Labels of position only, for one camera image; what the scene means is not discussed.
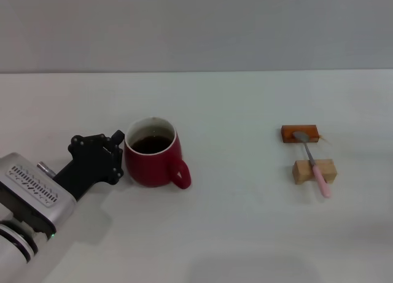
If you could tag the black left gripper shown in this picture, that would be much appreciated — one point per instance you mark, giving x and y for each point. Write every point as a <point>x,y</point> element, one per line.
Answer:
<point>86,169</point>

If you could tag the red ceramic mug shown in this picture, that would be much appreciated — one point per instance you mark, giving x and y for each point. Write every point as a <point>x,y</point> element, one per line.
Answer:
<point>150,169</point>

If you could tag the dark coffee liquid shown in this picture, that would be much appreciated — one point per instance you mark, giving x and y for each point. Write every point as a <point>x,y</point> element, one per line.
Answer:
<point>150,145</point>

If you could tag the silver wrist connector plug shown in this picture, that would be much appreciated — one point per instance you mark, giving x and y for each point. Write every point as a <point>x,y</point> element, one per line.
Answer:
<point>45,168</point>

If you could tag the dark brown wooden block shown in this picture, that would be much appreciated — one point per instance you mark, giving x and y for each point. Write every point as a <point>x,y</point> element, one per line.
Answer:
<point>288,133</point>

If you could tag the light wooden block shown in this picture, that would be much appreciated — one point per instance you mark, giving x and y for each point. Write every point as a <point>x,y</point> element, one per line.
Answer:
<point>302,171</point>

